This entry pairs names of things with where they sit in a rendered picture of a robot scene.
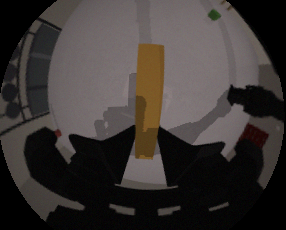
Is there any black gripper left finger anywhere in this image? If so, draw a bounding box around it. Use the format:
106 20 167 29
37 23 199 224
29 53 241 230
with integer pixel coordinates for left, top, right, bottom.
68 125 136 185

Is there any tan rectangular bar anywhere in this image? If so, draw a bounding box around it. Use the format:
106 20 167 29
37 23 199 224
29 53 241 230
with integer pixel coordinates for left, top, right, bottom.
134 43 165 160

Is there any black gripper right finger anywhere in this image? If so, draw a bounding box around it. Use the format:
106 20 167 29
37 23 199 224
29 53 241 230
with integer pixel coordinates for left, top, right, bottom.
157 127 226 187

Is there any green cube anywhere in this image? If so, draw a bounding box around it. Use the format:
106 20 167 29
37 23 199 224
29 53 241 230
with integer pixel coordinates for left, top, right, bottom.
208 8 221 22

